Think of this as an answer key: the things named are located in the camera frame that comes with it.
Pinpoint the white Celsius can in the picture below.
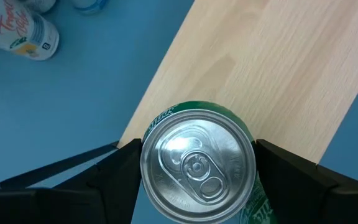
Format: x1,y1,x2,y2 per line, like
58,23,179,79
0,0,60,62
19,0,57,14

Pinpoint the light wooden board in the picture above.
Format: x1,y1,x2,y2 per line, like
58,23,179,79
0,0,358,190

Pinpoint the green Sprite can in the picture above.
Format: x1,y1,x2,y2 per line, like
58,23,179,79
140,100,275,224

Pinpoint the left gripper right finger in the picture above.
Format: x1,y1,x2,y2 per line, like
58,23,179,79
255,138,338,224

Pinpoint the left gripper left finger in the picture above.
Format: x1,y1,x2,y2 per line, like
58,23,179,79
56,138,143,224

